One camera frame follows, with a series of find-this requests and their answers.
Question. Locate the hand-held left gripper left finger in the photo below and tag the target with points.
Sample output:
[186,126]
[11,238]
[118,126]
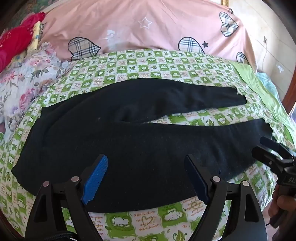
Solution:
[96,179]

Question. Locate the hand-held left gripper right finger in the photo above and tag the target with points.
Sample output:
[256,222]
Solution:
[196,179]

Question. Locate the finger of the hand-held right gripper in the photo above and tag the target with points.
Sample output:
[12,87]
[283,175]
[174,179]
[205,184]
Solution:
[266,157]
[275,144]

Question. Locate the black pants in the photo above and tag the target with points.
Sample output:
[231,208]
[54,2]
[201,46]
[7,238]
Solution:
[138,143]

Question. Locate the person's right hand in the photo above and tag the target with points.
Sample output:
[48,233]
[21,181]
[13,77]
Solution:
[281,206]

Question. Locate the plain green sheet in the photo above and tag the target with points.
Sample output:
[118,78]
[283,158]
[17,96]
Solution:
[259,85]

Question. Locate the light blue cloth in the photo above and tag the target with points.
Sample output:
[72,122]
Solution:
[270,83]

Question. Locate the green checkered bed sheet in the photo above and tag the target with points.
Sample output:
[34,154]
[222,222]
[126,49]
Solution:
[143,64]

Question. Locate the floral ruffled pillow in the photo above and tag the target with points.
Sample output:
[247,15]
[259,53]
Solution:
[25,76]

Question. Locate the yellow printed cloth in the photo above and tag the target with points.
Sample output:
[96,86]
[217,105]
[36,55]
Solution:
[34,39]

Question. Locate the red cloth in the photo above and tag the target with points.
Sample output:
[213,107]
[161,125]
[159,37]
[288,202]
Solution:
[13,44]

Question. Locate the pink duvet with plaid hearts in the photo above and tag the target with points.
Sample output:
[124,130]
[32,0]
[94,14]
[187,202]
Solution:
[173,20]

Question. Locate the wall socket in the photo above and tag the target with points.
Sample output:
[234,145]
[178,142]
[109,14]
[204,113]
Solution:
[265,40]

